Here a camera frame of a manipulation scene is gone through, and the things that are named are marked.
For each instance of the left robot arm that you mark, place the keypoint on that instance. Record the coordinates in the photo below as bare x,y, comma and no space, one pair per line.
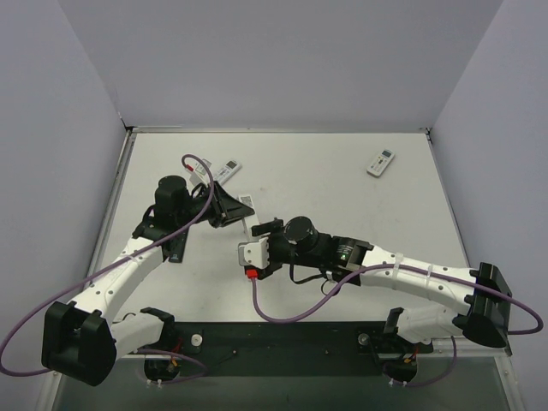
81,338

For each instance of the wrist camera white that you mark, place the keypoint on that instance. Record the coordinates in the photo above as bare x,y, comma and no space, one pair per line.
198,171
254,253

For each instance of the aluminium front rail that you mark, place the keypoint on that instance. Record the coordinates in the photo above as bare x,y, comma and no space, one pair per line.
443,348

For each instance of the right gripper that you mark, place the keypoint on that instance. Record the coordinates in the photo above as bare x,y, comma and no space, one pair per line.
265,229

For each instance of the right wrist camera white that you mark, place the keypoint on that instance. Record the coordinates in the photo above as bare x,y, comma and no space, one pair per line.
254,253

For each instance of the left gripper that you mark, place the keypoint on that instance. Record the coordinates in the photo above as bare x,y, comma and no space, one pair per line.
217,205

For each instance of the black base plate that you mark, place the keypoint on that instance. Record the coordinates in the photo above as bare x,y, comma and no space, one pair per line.
254,349

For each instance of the white remote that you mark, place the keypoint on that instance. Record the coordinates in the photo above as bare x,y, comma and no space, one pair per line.
379,163
227,171
249,221

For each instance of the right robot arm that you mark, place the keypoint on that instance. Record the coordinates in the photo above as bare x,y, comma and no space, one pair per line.
465,302

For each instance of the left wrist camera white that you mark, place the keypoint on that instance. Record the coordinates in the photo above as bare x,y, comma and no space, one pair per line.
198,171

